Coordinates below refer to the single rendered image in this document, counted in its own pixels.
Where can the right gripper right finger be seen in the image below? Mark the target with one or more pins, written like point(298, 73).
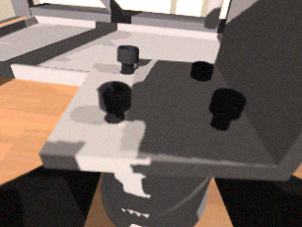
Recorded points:
point(261, 203)

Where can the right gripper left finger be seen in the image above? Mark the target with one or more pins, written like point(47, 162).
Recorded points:
point(45, 197)

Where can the grey shallow rectangular tray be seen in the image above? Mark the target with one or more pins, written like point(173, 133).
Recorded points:
point(36, 41)

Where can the dark blue screwdriver barrel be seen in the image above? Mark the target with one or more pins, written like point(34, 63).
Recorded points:
point(213, 14)

